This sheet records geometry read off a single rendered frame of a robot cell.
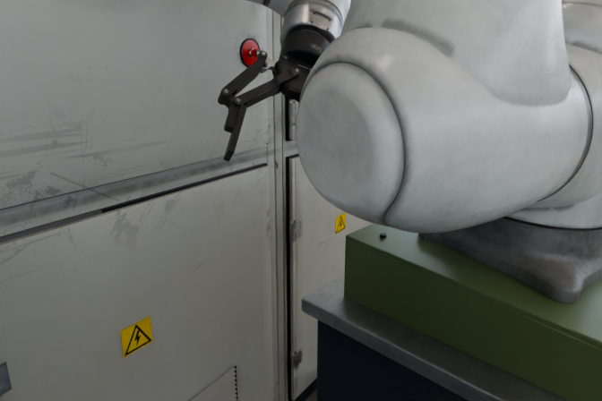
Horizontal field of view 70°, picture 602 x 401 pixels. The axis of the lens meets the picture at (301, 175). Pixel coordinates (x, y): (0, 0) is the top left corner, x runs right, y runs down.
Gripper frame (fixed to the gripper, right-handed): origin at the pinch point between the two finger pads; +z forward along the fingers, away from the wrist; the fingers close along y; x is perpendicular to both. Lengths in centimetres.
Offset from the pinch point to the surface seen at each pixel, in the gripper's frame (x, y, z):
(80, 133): 17.2, -27.1, -3.1
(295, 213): 53, 19, -16
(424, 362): -9.2, 16.4, 20.5
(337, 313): -0.4, 10.4, 16.4
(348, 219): 69, 42, -26
